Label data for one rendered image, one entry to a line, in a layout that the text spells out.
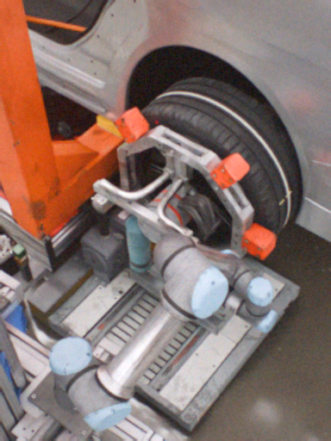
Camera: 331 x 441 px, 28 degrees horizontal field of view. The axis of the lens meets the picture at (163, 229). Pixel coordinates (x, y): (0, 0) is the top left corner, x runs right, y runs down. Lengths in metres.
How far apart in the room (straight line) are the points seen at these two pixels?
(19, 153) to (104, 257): 0.67
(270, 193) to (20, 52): 0.91
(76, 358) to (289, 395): 1.33
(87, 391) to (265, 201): 0.86
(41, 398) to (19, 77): 0.99
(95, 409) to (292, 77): 1.10
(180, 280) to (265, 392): 1.37
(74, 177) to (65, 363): 1.07
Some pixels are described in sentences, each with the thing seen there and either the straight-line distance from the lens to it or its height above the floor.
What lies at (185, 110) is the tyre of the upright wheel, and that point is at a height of 1.18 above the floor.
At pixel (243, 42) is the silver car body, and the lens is 2.10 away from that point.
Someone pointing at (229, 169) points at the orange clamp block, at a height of 1.15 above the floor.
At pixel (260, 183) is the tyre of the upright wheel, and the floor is 1.05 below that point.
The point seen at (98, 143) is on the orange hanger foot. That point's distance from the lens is 2.82.
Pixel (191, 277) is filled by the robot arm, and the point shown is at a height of 1.31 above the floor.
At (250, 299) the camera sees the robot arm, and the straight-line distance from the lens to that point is 1.98.
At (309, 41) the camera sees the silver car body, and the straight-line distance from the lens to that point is 1.96.
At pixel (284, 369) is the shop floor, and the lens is 2.98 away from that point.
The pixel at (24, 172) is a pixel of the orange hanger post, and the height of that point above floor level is 0.92.
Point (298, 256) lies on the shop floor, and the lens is 3.31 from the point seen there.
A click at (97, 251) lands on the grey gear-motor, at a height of 0.39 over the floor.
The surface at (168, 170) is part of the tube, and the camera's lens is 2.23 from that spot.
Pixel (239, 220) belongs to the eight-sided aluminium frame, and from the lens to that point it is 2.17.
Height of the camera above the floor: 2.64
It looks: 52 degrees down
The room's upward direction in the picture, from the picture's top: 2 degrees counter-clockwise
